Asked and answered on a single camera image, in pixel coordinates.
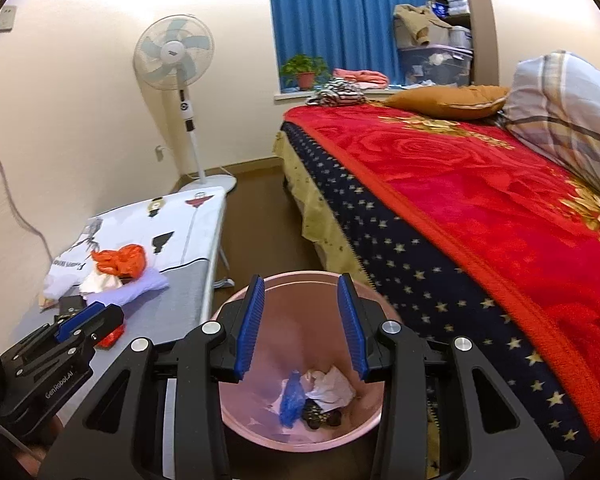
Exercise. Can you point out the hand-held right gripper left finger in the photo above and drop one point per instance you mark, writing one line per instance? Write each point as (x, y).
(247, 330)

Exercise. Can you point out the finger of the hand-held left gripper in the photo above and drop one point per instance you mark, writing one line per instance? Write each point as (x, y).
(107, 322)
(80, 317)

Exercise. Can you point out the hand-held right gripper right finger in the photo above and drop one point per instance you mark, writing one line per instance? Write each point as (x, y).
(352, 330)

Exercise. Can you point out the sandwich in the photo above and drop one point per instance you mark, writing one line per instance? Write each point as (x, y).
(100, 282)

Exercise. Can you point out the white fluffy cloth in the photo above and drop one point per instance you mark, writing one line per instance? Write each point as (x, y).
(145, 285)

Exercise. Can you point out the pink plastic bin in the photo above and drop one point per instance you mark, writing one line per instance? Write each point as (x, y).
(260, 410)

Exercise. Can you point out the red wrapper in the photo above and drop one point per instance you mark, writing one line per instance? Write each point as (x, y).
(112, 337)

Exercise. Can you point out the small black box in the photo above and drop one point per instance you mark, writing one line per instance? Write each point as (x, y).
(70, 305)

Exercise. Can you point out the crumpled white tissue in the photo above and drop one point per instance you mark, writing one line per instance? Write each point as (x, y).
(332, 387)

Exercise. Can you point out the orange crumpled cloth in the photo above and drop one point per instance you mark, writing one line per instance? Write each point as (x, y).
(125, 260)

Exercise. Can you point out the navy star bed sheet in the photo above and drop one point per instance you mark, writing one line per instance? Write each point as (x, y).
(405, 270)

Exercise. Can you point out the blue plastic bag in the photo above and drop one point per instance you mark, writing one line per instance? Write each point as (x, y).
(292, 400)

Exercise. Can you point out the dark patterned sock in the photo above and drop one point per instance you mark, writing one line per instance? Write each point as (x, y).
(320, 415)

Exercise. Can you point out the yellow bed skirt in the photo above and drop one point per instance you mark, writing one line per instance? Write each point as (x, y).
(320, 220)

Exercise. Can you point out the red floral blanket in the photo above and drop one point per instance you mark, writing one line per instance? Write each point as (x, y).
(455, 200)

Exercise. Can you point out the black white striped cloth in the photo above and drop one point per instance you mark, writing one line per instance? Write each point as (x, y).
(337, 92)

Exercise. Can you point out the white window sill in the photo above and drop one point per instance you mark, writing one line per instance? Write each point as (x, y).
(292, 92)

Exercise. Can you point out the orange pillow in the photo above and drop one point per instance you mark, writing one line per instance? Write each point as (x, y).
(445, 101)

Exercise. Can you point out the folded pink clothes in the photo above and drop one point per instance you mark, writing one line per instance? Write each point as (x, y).
(362, 76)

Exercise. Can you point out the potted green plant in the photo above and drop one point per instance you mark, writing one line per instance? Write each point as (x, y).
(305, 80)

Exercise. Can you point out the clear plastic storage box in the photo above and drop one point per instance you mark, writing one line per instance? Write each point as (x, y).
(430, 65)

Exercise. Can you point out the white standing fan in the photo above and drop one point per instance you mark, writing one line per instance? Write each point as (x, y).
(172, 50)

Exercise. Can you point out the plaid pillow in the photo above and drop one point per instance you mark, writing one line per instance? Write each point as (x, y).
(565, 105)

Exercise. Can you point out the grey round appliance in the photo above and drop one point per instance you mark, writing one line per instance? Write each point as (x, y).
(460, 37)

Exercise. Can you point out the beige jacket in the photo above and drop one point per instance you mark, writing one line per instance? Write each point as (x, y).
(415, 22)

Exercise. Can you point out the blue curtain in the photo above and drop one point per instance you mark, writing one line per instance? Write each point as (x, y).
(330, 10)

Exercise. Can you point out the small blue box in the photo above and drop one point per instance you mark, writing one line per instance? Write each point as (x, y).
(439, 10)

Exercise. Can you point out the wooden bookshelf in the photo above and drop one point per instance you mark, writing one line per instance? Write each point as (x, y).
(482, 20)

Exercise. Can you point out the stack of white boxes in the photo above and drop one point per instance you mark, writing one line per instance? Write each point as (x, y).
(456, 2)

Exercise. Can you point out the fan wall plug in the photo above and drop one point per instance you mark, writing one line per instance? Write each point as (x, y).
(159, 152)

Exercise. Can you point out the white wall socket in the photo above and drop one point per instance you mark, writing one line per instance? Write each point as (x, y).
(5, 17)

